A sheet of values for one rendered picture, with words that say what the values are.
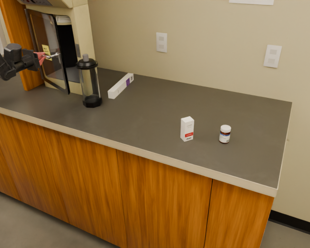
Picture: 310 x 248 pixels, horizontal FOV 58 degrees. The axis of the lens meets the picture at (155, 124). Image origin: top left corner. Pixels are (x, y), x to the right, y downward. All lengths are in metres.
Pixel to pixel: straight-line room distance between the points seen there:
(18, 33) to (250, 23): 1.22
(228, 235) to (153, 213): 0.37
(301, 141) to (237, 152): 0.69
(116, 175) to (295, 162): 1.07
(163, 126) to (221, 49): 0.59
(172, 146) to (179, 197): 0.24
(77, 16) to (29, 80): 0.53
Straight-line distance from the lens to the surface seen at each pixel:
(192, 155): 1.14
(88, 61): 1.44
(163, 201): 1.36
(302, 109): 1.71
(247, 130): 1.33
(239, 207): 1.21
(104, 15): 1.93
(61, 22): 1.59
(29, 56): 1.47
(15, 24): 1.74
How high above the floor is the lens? 1.65
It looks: 32 degrees down
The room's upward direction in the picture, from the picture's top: 1 degrees counter-clockwise
